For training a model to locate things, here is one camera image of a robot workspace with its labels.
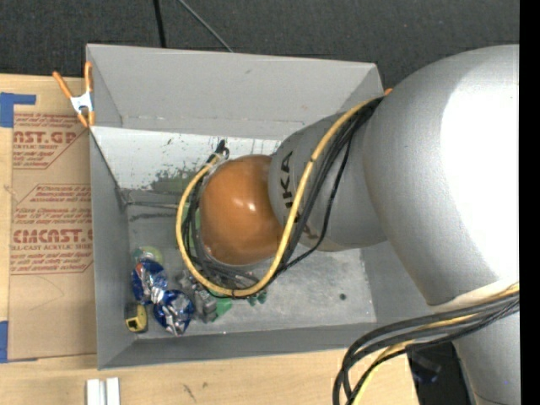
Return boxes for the blue and silver foil packet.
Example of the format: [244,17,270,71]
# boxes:
[130,258,169,306]
[152,289,196,338]

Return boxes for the grey metal bin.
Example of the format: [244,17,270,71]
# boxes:
[85,43,436,371]

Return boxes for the yellow and black tape measure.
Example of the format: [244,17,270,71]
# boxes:
[123,302,149,334]

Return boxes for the clear green glass thing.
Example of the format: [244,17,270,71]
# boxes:
[130,246,165,266]

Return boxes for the brown cardboard board red print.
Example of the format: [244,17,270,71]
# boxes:
[0,73,99,363]

